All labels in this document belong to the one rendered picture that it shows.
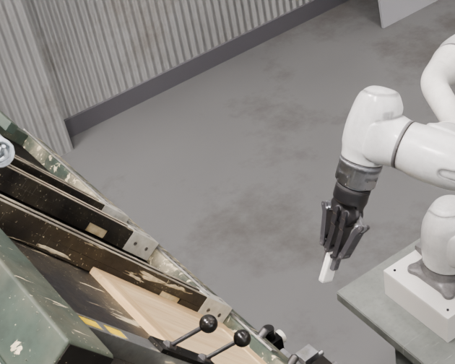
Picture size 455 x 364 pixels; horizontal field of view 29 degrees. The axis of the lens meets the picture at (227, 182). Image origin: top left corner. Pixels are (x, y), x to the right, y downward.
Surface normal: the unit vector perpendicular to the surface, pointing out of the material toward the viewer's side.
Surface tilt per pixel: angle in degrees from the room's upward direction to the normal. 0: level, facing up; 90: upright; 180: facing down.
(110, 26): 90
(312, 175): 0
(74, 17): 90
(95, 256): 90
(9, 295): 34
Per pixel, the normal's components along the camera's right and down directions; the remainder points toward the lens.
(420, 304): -0.82, 0.45
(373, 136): -0.42, 0.22
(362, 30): -0.16, -0.77
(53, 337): -0.58, -0.37
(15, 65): 0.55, 0.44
